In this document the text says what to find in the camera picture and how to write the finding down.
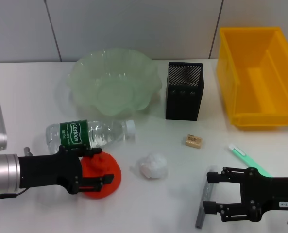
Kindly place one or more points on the white paper ball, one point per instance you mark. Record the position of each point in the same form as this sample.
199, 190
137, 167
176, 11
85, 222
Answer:
153, 165

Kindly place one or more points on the black mesh pen holder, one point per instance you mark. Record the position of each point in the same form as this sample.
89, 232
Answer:
182, 102

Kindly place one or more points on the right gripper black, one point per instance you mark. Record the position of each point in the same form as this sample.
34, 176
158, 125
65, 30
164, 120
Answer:
275, 194

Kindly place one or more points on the pale green glass fruit plate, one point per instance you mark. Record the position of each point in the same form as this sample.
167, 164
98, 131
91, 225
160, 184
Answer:
114, 92

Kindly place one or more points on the yellow plastic bin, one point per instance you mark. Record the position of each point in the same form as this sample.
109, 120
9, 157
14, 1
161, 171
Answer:
255, 85

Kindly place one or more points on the green toothbrush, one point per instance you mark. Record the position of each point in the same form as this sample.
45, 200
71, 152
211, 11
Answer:
245, 157

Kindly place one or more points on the clear water bottle green label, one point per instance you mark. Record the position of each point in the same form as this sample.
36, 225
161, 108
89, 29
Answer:
105, 133

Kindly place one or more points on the red-orange orange fruit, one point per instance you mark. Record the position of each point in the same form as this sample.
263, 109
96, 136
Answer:
113, 167

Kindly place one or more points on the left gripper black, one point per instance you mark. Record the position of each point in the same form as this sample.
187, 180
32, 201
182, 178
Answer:
46, 171

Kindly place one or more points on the beige eraser block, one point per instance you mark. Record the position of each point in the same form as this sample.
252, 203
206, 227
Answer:
193, 141

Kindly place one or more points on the grey marker pen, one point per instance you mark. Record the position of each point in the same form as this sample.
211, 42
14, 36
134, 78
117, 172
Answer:
207, 191

